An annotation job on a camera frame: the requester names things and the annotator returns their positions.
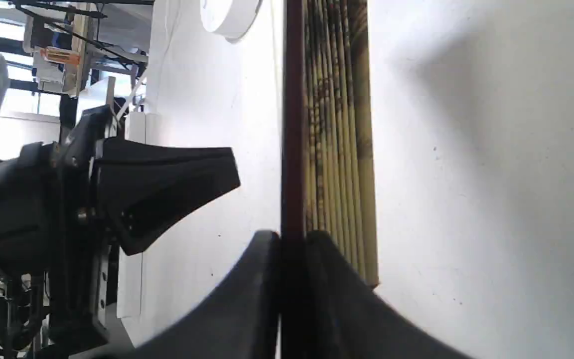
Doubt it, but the cream paper folding fan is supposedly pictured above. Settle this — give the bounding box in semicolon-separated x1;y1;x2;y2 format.
288;0;380;289

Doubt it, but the background equipment rack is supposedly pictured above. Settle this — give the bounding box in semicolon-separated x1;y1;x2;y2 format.
0;0;153;137

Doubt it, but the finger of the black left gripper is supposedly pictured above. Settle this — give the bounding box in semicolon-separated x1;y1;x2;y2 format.
93;137;241;255

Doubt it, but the white desk lamp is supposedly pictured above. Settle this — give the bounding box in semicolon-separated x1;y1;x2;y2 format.
199;0;262;42

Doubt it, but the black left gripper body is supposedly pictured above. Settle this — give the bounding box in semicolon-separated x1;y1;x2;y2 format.
0;105;118;359

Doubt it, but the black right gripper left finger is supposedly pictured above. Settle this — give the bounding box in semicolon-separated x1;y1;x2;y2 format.
102;230;281;359

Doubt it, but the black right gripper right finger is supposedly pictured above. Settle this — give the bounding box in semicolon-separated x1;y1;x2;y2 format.
307;231;465;359

